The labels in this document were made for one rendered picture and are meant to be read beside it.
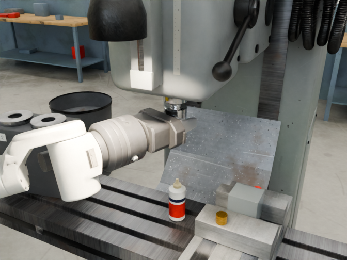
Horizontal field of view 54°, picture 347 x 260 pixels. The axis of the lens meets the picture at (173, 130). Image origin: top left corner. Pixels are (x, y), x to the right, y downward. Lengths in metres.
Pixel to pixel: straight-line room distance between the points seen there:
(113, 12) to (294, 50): 0.65
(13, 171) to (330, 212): 2.36
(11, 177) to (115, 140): 0.16
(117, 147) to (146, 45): 0.17
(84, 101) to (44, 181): 2.05
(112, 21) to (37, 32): 6.65
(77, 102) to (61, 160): 2.43
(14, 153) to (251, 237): 0.42
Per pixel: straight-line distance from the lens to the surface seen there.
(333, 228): 2.55
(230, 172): 1.04
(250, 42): 0.72
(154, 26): 0.54
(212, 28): 0.55
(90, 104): 2.97
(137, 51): 0.55
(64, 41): 6.63
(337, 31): 0.78
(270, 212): 0.76
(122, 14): 0.41
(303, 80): 0.99
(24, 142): 0.55
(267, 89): 1.01
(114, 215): 0.89
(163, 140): 0.63
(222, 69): 0.51
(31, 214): 0.95
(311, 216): 2.60
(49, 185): 0.97
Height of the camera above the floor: 1.51
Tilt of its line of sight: 24 degrees down
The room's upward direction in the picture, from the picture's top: straight up
